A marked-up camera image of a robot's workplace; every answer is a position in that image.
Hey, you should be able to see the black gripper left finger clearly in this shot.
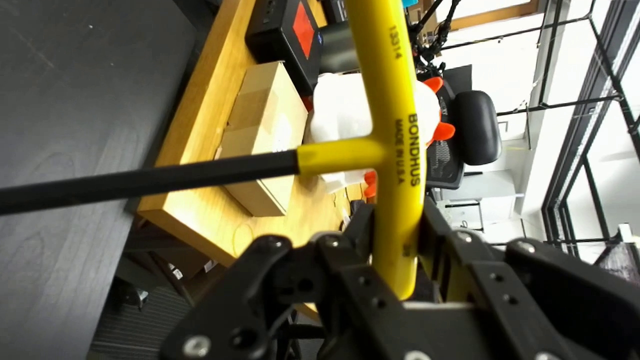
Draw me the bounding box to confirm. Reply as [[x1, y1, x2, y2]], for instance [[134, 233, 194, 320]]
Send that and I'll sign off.
[[158, 201, 429, 360]]

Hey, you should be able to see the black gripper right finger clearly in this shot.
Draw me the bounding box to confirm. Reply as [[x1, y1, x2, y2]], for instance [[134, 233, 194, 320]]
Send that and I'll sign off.
[[419, 199, 640, 360]]

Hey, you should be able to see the yellow T-handle screwdriver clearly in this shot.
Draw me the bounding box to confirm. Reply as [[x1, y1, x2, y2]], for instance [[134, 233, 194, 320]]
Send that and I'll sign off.
[[0, 0, 429, 302]]

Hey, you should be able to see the black office chair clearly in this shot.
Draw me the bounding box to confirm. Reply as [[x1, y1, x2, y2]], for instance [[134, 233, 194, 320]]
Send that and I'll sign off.
[[427, 88, 503, 192]]

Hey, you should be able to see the tan flat box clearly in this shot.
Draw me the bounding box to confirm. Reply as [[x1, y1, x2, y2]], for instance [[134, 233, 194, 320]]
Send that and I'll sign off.
[[218, 61, 313, 220]]

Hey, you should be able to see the wooden desk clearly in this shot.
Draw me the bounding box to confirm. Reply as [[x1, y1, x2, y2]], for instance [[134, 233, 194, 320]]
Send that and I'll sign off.
[[136, 0, 377, 270]]

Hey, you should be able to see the black box red label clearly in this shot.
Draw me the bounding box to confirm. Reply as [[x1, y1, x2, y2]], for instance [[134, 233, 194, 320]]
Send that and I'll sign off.
[[244, 0, 330, 103]]

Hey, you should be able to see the black overhead metal frame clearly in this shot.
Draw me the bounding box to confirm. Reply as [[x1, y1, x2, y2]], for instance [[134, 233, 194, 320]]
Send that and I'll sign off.
[[427, 0, 640, 269]]

